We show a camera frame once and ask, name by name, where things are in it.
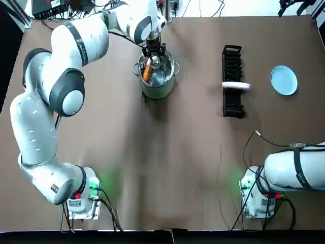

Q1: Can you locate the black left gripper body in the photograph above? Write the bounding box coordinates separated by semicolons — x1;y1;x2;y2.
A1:
146;39;163;53

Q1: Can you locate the steel cooking pot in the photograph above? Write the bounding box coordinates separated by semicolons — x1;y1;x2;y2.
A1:
132;50;180;100

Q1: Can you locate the black box with red logo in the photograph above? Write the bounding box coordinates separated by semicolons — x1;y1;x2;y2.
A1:
32;0;76;20

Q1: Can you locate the light blue plate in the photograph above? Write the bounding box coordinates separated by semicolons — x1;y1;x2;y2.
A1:
270;65;299;96

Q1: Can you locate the aluminium frame profile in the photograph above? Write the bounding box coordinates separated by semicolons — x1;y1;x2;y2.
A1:
309;0;325;50
14;0;33;28

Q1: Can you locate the white plate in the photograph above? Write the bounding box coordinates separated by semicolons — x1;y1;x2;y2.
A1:
221;81;252;91

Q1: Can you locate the orange corn cob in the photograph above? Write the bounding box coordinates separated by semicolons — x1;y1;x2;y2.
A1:
142;57;153;82

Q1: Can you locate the black dish rack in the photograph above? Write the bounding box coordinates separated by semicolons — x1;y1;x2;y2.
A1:
222;44;247;119

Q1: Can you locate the black base cable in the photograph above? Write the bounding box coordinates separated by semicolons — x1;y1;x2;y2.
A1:
230;194;297;231
95;187;124;232

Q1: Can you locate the glass pot lid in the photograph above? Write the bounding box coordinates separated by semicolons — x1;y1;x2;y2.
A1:
137;52;177;88

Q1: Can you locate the black cable with silver plug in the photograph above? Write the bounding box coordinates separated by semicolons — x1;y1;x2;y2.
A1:
243;130;295;168

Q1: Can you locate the black camera stand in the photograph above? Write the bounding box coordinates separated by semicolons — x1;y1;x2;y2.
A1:
278;0;309;18

